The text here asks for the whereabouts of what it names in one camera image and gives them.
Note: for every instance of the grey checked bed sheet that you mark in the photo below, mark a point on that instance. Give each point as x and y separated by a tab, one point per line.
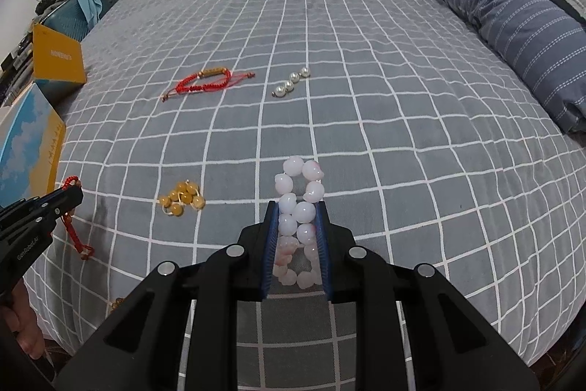
433	151

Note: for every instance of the teal suitcase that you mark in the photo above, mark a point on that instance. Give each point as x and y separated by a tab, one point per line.
73	18

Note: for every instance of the pearl bead strand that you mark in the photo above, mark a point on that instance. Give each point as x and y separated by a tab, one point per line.
293	79

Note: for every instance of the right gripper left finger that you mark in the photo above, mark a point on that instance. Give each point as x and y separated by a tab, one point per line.
179	319

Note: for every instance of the left hand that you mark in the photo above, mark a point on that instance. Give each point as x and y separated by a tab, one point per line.
22	321

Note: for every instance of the blue yellow cardboard box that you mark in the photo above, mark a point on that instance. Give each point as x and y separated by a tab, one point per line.
32	132

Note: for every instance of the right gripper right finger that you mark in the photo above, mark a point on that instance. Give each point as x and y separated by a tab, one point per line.
415	330

